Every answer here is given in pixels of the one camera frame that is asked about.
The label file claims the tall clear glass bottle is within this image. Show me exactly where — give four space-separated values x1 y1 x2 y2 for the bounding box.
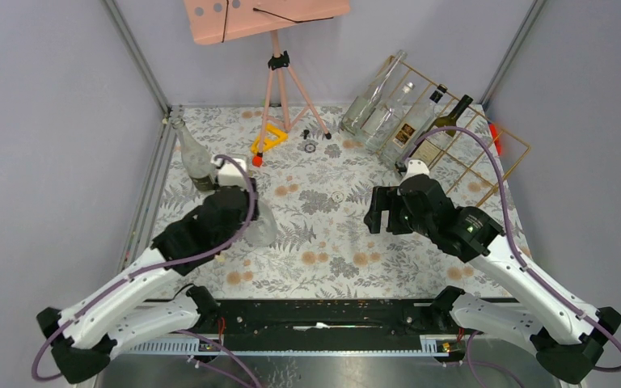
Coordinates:
340 50 408 135

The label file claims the red object behind rack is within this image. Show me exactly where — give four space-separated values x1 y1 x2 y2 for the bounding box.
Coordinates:
488 124 503 156

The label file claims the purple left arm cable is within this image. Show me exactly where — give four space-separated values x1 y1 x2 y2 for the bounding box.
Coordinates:
31 154 264 388

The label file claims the yellow triangle frame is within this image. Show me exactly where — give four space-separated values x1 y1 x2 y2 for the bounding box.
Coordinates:
251 124 288 154

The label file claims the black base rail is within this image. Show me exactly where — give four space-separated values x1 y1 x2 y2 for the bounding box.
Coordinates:
190 299 469 352

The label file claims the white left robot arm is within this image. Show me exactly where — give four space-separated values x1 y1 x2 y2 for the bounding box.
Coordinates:
36 178 258 384

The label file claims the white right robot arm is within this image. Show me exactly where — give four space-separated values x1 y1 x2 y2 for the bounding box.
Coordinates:
364 174 621 384

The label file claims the white poker chip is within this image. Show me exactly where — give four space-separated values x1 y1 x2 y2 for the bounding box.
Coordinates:
332 192 344 203

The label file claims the short clear glass bottle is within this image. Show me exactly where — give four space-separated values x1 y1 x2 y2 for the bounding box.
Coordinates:
243 200 277 247

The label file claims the clear bottle black cap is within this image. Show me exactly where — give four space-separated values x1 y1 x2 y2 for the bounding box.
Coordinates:
378 84 447 167

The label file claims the frosted champagne bottle dark label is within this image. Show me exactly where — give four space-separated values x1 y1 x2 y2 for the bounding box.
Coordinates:
171 116 216 192

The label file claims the gold wire wine rack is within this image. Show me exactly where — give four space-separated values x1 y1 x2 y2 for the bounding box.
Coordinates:
366 55 532 207

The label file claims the pink music stand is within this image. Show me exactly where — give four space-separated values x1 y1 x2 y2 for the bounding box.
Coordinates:
184 0 350 151

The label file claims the red cube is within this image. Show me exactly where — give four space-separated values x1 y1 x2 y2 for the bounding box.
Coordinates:
252 154 263 167

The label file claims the clear bottle silver cap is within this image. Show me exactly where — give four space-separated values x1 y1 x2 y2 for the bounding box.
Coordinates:
362 82 415 152

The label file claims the dark green wine bottle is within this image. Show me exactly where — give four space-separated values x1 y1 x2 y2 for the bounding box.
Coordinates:
395 95 473 172

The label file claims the floral table cloth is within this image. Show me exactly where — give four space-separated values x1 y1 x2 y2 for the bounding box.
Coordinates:
149 105 510 300

